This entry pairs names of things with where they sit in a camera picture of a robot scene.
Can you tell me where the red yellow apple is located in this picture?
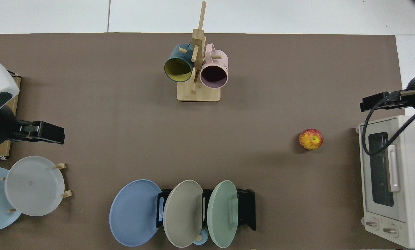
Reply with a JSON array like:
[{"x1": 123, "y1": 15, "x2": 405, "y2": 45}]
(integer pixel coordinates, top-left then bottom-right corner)
[{"x1": 299, "y1": 128, "x2": 324, "y2": 150}]

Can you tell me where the wooden plate rack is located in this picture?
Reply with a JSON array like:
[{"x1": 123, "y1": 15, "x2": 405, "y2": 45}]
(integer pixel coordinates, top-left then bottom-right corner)
[{"x1": 1, "y1": 162, "x2": 72, "y2": 213}]

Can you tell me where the grey plate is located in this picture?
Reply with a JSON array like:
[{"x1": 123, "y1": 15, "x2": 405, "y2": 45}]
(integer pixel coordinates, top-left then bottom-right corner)
[{"x1": 4, "y1": 156, "x2": 65, "y2": 217}]

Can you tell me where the beige plate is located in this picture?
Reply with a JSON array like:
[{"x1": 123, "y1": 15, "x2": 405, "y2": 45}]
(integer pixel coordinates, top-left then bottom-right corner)
[{"x1": 163, "y1": 180, "x2": 204, "y2": 248}]

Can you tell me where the black dish rack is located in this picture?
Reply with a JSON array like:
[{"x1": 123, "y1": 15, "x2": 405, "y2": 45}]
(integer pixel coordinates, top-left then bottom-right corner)
[{"x1": 156, "y1": 189, "x2": 256, "y2": 231}]

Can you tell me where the pale green plate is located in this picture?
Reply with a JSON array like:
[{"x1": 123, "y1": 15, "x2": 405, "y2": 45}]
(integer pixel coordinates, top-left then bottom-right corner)
[{"x1": 207, "y1": 180, "x2": 238, "y2": 249}]

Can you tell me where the pale toaster oven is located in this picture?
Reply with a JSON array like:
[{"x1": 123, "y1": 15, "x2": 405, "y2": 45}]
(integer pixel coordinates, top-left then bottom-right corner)
[{"x1": 355, "y1": 115, "x2": 415, "y2": 249}]

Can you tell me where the brown table cloth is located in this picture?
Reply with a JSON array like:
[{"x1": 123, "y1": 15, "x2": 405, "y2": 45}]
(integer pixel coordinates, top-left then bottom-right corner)
[{"x1": 0, "y1": 33, "x2": 406, "y2": 250}]

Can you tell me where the dark blue cup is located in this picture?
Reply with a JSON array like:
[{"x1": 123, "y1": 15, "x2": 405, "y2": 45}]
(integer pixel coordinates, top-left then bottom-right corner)
[{"x1": 164, "y1": 43, "x2": 194, "y2": 83}]

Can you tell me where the wooden cup stand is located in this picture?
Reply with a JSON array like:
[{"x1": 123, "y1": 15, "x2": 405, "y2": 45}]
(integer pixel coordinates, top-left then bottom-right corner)
[{"x1": 177, "y1": 1, "x2": 221, "y2": 102}]

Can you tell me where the pink cup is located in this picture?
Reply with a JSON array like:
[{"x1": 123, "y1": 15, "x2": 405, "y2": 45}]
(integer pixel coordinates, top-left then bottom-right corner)
[{"x1": 200, "y1": 43, "x2": 229, "y2": 89}]

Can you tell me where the small blue round thing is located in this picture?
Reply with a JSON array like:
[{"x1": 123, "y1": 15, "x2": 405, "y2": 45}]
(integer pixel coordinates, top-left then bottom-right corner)
[{"x1": 193, "y1": 227, "x2": 209, "y2": 246}]

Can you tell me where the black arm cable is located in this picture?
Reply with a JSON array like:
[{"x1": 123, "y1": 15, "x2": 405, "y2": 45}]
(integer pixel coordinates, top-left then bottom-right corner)
[{"x1": 362, "y1": 97, "x2": 415, "y2": 157}]

